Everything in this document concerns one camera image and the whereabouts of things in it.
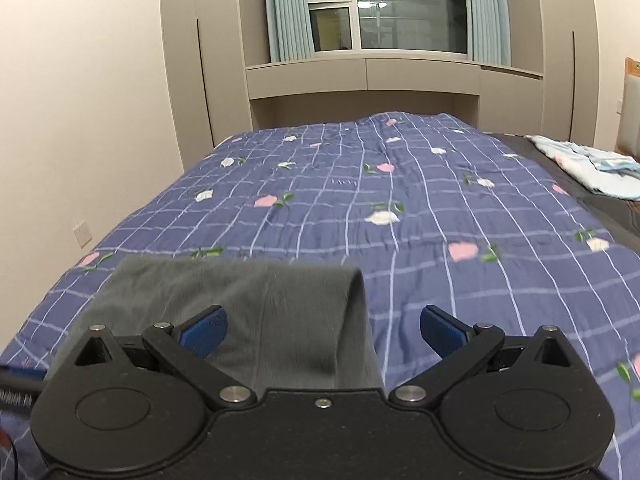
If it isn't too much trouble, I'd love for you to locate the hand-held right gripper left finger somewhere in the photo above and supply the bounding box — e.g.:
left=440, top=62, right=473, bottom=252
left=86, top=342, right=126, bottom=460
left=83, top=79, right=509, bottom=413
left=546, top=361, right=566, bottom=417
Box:
left=74, top=304, right=257, bottom=411

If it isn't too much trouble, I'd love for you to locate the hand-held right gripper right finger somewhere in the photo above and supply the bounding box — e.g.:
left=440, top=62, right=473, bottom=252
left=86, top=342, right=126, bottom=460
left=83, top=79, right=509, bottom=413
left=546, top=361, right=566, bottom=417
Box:
left=388, top=304, right=574, bottom=409

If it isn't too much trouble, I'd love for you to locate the grey towel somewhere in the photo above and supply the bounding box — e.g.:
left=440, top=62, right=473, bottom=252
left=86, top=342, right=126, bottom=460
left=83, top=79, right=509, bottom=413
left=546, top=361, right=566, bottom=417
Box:
left=47, top=254, right=387, bottom=394

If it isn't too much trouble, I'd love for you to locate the blue checked floral blanket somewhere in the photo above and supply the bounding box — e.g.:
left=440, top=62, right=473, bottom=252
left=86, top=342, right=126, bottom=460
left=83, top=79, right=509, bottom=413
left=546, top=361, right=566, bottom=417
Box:
left=0, top=112, right=640, bottom=480

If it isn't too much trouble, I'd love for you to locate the dark bed sheet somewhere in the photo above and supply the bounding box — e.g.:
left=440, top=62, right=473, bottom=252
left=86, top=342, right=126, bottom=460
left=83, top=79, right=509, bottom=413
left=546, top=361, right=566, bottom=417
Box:
left=482, top=130, right=640, bottom=241

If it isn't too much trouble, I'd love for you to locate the light blue printed cloth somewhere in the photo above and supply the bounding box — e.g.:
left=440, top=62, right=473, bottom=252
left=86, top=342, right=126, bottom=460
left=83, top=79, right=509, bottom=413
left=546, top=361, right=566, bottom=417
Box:
left=529, top=135, right=640, bottom=202

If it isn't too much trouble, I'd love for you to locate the beige built-in cabinet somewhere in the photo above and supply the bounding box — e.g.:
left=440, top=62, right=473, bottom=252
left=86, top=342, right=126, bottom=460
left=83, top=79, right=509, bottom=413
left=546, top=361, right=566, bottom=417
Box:
left=159, top=0, right=601, bottom=172

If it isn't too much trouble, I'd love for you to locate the window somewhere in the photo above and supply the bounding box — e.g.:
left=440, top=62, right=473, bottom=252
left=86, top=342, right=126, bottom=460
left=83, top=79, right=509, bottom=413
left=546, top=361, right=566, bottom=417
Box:
left=300, top=0, right=472, bottom=56

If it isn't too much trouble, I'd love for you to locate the light blue curtain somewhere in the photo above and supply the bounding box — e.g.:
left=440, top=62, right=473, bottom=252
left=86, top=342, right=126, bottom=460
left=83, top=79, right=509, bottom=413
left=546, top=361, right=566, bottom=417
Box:
left=262, top=0, right=317, bottom=64
left=461, top=0, right=512, bottom=67

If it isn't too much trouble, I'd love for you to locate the white wall socket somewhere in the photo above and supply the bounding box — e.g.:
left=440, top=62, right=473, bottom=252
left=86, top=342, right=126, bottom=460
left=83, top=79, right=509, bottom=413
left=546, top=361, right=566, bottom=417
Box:
left=73, top=219, right=94, bottom=249

